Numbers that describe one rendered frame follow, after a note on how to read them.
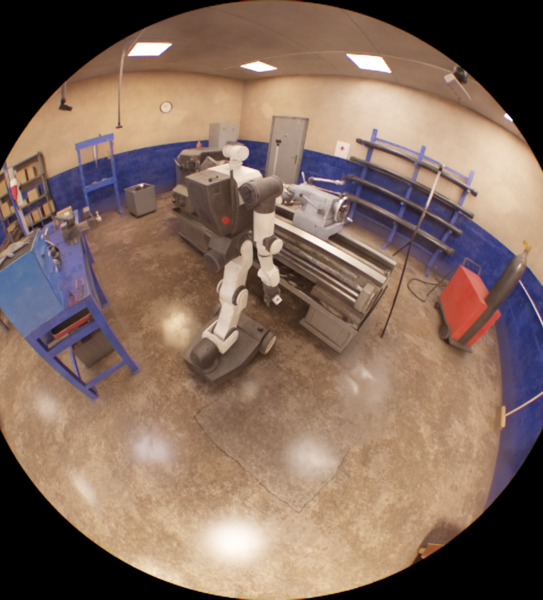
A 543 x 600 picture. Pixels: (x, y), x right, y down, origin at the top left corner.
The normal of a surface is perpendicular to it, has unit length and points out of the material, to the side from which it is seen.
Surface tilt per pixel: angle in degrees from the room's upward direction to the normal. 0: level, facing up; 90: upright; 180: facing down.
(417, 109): 90
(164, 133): 90
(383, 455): 0
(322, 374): 0
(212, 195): 92
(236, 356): 0
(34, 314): 90
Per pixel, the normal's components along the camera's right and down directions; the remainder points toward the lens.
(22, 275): 0.73, 0.54
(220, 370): 0.12, -0.71
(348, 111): -0.68, 0.45
